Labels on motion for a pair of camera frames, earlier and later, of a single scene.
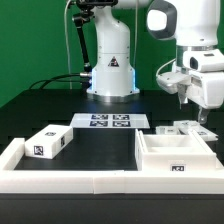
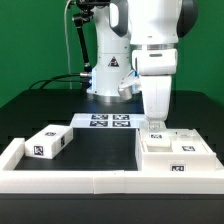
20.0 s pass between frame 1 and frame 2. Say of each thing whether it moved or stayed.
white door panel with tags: moved
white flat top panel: stayed
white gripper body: moved
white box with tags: stayed
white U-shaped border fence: stayed
